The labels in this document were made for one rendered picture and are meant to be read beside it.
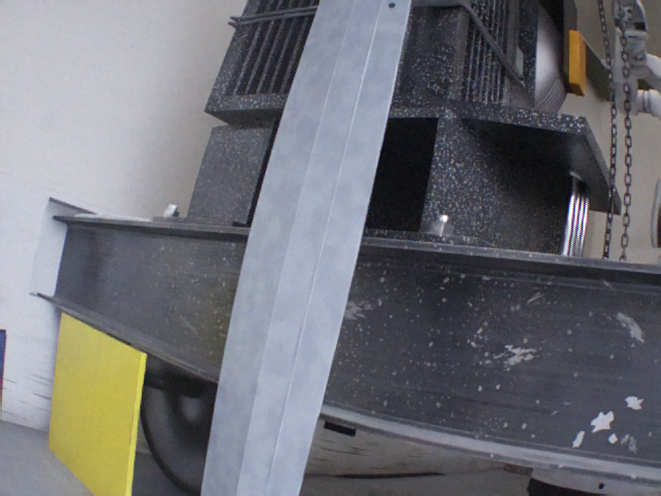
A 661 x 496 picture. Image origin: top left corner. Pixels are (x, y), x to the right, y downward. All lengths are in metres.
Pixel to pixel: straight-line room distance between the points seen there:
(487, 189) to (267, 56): 0.49
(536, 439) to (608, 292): 0.20
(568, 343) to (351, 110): 0.41
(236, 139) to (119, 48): 0.90
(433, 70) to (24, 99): 1.28
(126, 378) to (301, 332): 0.60
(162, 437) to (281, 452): 1.06
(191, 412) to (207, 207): 0.60
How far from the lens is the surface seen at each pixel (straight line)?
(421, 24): 1.23
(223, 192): 1.37
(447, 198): 1.06
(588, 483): 1.73
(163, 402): 1.95
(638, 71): 1.86
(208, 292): 1.35
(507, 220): 1.20
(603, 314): 0.85
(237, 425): 0.98
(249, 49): 1.42
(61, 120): 2.07
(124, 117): 2.17
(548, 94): 1.60
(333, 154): 0.95
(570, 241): 1.18
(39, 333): 2.01
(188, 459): 1.84
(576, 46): 1.65
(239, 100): 1.33
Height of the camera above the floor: 0.51
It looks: 7 degrees up
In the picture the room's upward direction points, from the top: 13 degrees clockwise
